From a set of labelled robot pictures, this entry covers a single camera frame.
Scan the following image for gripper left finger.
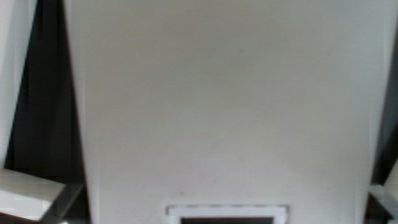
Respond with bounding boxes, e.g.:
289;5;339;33
39;182;87;224

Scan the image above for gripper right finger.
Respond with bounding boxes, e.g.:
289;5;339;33
366;185;398;224

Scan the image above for white cabinet top block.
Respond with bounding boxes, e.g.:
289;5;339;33
66;0;398;224

